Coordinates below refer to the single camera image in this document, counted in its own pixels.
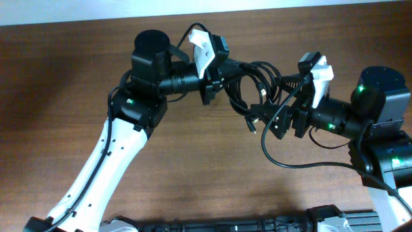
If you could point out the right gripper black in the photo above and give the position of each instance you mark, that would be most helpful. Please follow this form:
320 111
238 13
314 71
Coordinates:
302 112

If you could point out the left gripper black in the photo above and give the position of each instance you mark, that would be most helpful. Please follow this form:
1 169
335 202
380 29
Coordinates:
212 82

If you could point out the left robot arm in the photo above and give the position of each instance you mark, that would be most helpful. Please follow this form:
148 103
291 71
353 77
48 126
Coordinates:
135 108

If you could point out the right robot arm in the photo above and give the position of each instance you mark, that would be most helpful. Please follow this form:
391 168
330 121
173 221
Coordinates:
380 151

